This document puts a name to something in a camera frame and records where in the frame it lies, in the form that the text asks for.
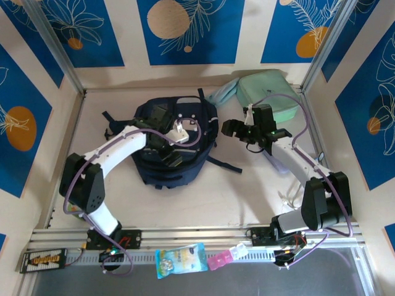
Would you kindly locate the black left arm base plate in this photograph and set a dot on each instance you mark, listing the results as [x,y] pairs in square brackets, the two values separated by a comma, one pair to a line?
[132,239]

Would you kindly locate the black power distribution board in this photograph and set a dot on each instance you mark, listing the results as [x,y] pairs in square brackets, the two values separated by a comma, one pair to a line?
[43,260]

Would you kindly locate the light blue cloth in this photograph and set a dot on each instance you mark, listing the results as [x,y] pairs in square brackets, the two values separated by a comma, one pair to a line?
[222,92]

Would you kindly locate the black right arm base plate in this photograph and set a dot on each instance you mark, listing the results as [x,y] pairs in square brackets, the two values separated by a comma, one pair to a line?
[259,235]

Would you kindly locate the navy blue backpack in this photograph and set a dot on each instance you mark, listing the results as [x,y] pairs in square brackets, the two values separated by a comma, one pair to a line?
[185,172]

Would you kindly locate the blue stethoscope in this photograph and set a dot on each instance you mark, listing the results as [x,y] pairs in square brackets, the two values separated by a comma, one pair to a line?
[320,156]

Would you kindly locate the mint green zip case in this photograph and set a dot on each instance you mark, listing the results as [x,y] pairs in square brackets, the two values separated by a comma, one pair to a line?
[259,86]

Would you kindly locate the blue snack packet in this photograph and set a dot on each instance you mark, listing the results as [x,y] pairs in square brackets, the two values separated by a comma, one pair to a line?
[182,260]

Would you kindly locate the pink clear pill organizer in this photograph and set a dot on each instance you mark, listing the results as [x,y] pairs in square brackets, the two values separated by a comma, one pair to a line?
[220,260]

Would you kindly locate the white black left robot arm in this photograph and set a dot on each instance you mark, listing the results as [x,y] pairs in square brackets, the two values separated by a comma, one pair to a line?
[123,145]

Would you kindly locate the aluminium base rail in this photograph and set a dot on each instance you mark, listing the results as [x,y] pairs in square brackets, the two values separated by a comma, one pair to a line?
[191,235]

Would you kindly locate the small green round item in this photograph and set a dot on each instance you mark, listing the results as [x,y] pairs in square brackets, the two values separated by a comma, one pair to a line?
[72,209]

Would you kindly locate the aluminium frame post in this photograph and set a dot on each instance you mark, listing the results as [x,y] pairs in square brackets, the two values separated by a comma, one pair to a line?
[330,43]
[52,43]

